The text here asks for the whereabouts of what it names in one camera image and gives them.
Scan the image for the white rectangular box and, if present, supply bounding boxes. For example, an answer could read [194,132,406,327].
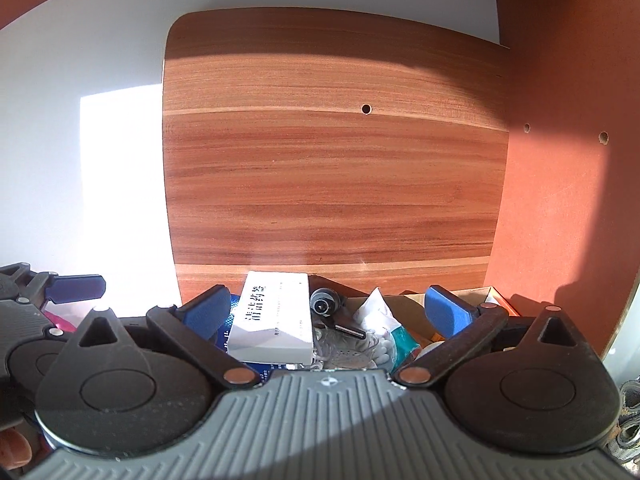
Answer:
[227,271,314,365]

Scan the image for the clear plastic blister pack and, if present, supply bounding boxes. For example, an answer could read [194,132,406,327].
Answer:
[314,326,392,370]

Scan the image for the orange cardboard storage box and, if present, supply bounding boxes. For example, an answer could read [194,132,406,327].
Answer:
[344,285,524,356]

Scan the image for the blue patterned box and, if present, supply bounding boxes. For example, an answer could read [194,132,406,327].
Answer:
[215,295,284,379]

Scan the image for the white pill bag teal label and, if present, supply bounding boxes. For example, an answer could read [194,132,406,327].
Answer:
[352,288,421,373]

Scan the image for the black earpiece device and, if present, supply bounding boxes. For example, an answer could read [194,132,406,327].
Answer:
[309,287,367,340]

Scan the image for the wooden shelf cabinet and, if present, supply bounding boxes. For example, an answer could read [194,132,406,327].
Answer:
[1,0,639,354]

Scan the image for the shoes on floor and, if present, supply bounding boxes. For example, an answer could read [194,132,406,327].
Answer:
[608,379,639,463]

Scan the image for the pink drawstring pouch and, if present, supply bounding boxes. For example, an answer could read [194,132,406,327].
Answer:
[43,311,76,333]

